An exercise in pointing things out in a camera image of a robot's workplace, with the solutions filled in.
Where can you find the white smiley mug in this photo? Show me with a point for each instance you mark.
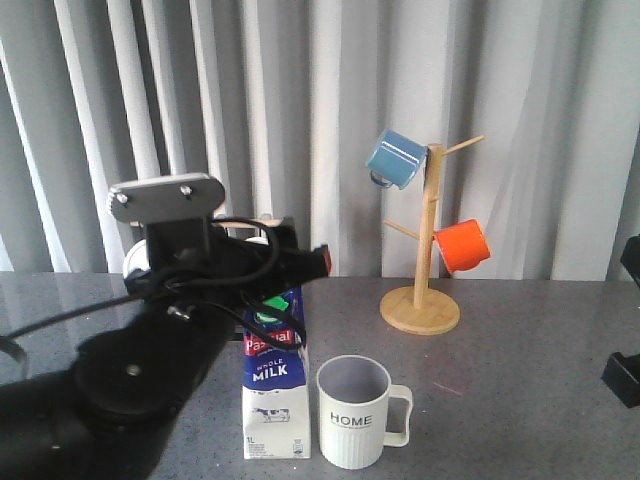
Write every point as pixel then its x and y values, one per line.
pixel 136 259

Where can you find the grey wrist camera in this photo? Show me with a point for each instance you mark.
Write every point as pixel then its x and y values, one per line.
pixel 166 198

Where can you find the wooden mug tree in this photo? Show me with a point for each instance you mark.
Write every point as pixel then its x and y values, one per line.
pixel 418 309

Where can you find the cream HOME mug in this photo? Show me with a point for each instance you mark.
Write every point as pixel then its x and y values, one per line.
pixel 354 394

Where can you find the blue white milk carton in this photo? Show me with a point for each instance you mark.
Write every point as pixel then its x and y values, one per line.
pixel 275 401

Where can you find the black wire mug rack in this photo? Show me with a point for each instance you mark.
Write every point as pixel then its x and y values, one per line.
pixel 227 225

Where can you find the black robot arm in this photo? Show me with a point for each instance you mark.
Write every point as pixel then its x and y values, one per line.
pixel 111 413

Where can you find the orange enamel mug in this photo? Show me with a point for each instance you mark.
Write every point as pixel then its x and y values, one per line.
pixel 463 246

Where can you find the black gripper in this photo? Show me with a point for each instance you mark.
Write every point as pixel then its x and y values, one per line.
pixel 186 258

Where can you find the blue enamel mug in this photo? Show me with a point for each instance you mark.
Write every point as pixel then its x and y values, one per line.
pixel 395 160

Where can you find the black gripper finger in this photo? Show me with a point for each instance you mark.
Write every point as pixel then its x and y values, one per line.
pixel 621 375
pixel 630 258

